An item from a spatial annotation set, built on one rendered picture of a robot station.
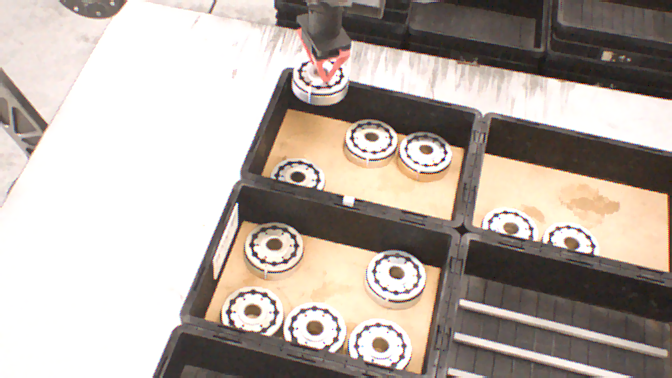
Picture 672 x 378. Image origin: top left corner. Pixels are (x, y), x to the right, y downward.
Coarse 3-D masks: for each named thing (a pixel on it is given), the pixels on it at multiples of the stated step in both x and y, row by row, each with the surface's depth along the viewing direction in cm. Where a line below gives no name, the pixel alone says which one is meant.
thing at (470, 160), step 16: (272, 96) 161; (400, 96) 164; (416, 96) 164; (272, 112) 159; (464, 112) 163; (480, 112) 163; (480, 128) 160; (256, 144) 154; (240, 176) 149; (256, 176) 148; (464, 176) 152; (304, 192) 147; (320, 192) 147; (464, 192) 150; (384, 208) 146; (400, 208) 146; (464, 208) 147; (448, 224) 145
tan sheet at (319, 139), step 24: (288, 120) 171; (312, 120) 172; (336, 120) 172; (288, 144) 167; (312, 144) 168; (336, 144) 168; (264, 168) 163; (336, 168) 164; (360, 168) 165; (384, 168) 165; (456, 168) 167; (336, 192) 160; (360, 192) 161; (384, 192) 161; (408, 192) 162; (432, 192) 162
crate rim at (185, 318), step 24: (288, 192) 147; (384, 216) 145; (216, 240) 139; (456, 240) 143; (192, 288) 133; (240, 336) 128; (264, 336) 128; (432, 336) 131; (336, 360) 127; (360, 360) 127; (432, 360) 128
